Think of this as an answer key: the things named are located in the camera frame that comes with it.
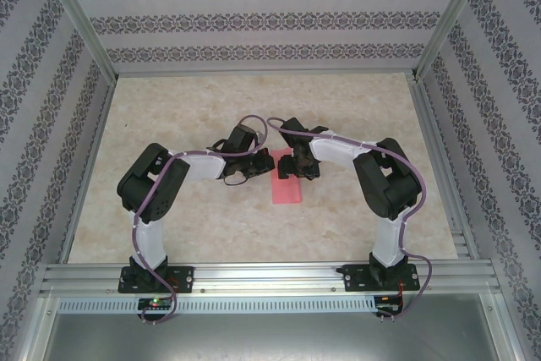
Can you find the pink cloth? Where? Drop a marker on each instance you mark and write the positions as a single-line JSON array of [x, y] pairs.
[[287, 192]]

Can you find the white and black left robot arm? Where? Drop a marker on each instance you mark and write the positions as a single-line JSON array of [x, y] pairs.
[[150, 242]]

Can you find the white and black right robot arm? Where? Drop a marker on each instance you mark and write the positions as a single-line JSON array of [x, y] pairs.
[[391, 242]]

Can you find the thin aluminium back bar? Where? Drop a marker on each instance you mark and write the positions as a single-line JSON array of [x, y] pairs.
[[262, 72]]

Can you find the grey metal panel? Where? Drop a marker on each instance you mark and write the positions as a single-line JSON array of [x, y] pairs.
[[270, 340]]

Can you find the aluminium mounting rail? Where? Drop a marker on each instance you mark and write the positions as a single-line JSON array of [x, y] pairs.
[[266, 276]]

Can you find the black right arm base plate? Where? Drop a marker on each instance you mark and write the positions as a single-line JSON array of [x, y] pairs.
[[353, 278]]

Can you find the wide aluminium side rail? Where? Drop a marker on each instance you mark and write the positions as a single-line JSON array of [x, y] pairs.
[[435, 145]]

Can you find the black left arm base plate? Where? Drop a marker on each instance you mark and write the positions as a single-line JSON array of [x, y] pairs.
[[184, 280]]

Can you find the narrow aluminium side rail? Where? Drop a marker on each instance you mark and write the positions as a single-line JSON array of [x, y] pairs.
[[86, 175]]

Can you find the slanted aluminium frame post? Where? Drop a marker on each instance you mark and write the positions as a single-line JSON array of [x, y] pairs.
[[80, 18], [452, 14]]

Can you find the aluminium frame leg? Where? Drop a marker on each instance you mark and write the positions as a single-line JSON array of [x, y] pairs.
[[509, 335], [37, 335]]

